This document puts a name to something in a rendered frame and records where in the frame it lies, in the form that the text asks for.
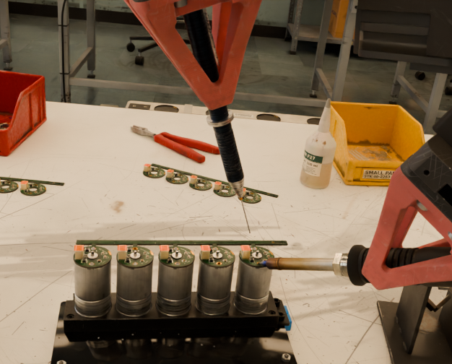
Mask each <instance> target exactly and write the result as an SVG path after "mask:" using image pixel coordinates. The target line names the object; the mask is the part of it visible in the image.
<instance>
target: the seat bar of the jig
mask: <svg viewBox="0 0 452 364"><path fill-rule="evenodd" d="M73 295H74V293H73ZM234 296H235V291H231V293H230V305H229V309H228V311H227V312H225V313H224V314H221V315H217V316H210V315H206V314H204V313H202V312H200V311H199V310H198V309H197V308H196V306H195V303H196V292H192V293H191V309H190V310H189V312H187V313H185V314H183V315H181V316H167V315H165V314H162V313H160V312H159V311H158V310H157V308H156V302H157V292H152V304H151V310H150V311H149V312H148V313H146V314H144V315H143V316H137V317H129V316H124V315H122V314H120V313H119V312H118V311H117V310H116V292H112V293H111V309H110V310H109V311H108V312H107V313H106V314H105V315H103V316H100V317H96V318H87V317H84V316H80V315H79V314H78V313H77V312H76V311H75V297H74V299H73V300H66V305H65V310H64V319H63V321H64V332H95V331H127V330H160V329H223V328H256V327H277V325H278V320H279V313H278V310H277V307H276V305H275V302H274V298H273V295H272V293H271V291H269V298H268V303H267V307H266V310H265V311H264V312H263V313H260V314H256V315H250V314H246V313H242V312H240V311H239V310H237V309H236V308H235V306H234V305H233V302H234Z"/></svg>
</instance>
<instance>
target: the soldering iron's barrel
mask: <svg viewBox="0 0 452 364"><path fill-rule="evenodd" d="M347 257H348V253H336V254H335V256H334V258H333V259H327V258H282V257H278V258H268V259H267V260H266V267H267V268H268V269H276V270H303V271H330V272H334V274H335V275H336V276H340V277H349V276H348V273H347Z"/></svg>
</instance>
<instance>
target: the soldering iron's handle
mask: <svg viewBox="0 0 452 364"><path fill-rule="evenodd" d="M451 249H452V248H451V247H424V248H421V249H419V248H391V250H390V251H389V254H388V256H387V259H386V266H387V267H388V268H391V269H393V268H396V267H402V266H405V265H408V264H414V263H417V262H421V261H427V260H430V259H436V258H439V257H442V256H448V255H451V253H450V251H451ZM368 251H369V248H366V247H364V246H363V245H353V247H351V249H350V250H349V253H348V257H347V273H348V276H349V279H350V281H351V283H352V284H353V285H355V286H363V285H365V284H366V283H370V282H369V281H368V280H367V279H366V278H365V277H364V275H363V274H362V267H363V265H364V263H365V259H366V256H367V254H368ZM421 285H424V286H426V287H452V281H446V282H427V283H422V284H421Z"/></svg>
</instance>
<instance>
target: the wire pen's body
mask: <svg viewBox="0 0 452 364"><path fill-rule="evenodd" d="M204 16H205V17H204ZM183 19H184V22H185V25H186V30H187V33H188V38H189V41H190V44H191V49H192V51H193V55H194V57H195V59H196V60H197V61H198V63H199V65H200V66H201V68H202V69H203V70H204V72H205V73H206V75H207V76H208V78H209V79H210V80H211V82H216V81H217V80H218V79H219V72H218V69H217V65H218V66H220V63H219V59H218V56H217V51H216V48H215V44H214V39H213V36H212V30H211V27H210V24H209V18H208V15H207V10H206V8H204V9H200V10H197V11H195V12H190V13H188V14H184V15H183ZM205 19H206V20H205ZM206 22H207V23H206ZM207 28H208V29H207ZM208 31H209V32H208ZM209 36H210V37H209ZM210 39H211V40H210ZM211 42H212V43H211ZM212 48H213V49H212ZM213 51H214V52H213ZM215 59H216V60H215ZM216 62H217V63H216ZM208 111H209V115H208V116H207V124H208V125H209V126H213V129H214V134H215V137H216V140H217V145H218V148H219V151H220V155H221V158H222V164H223V166H224V169H225V175H226V178H227V181H229V182H231V183H234V182H238V181H241V180H242V179H243V178H244V173H243V168H242V165H241V162H240V156H239V153H238V148H237V144H236V141H235V136H234V133H233V130H232V124H231V121H232V120H233V119H234V115H233V112H232V111H231V110H228V109H227V106H226V105H225V106H223V107H221V108H217V109H214V110H210V109H208Z"/></svg>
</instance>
